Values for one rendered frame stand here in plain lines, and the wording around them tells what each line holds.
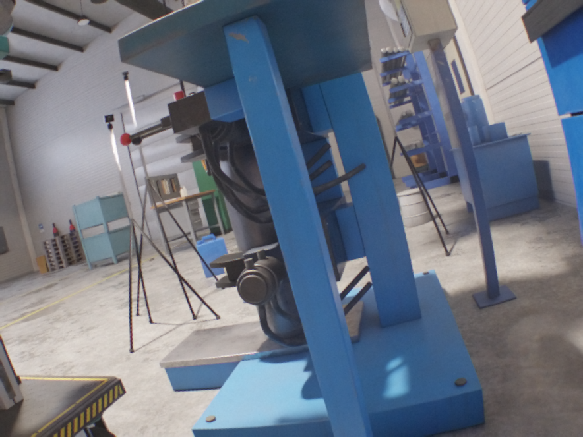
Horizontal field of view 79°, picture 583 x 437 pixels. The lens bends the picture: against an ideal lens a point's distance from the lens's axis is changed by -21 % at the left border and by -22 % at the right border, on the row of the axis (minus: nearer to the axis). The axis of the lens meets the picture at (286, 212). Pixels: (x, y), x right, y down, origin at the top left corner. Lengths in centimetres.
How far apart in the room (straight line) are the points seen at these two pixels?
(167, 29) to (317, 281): 46
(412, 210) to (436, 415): 324
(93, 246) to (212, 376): 804
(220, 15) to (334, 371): 59
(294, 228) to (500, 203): 306
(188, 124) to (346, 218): 72
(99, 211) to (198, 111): 841
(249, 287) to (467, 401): 68
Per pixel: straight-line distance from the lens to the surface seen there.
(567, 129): 62
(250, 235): 165
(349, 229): 158
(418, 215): 423
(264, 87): 67
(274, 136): 65
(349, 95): 157
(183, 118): 110
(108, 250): 948
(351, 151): 155
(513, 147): 364
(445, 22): 184
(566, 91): 60
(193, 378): 187
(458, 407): 117
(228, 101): 104
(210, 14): 69
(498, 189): 361
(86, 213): 967
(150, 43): 73
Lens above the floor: 75
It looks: 4 degrees down
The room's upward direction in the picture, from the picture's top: 15 degrees counter-clockwise
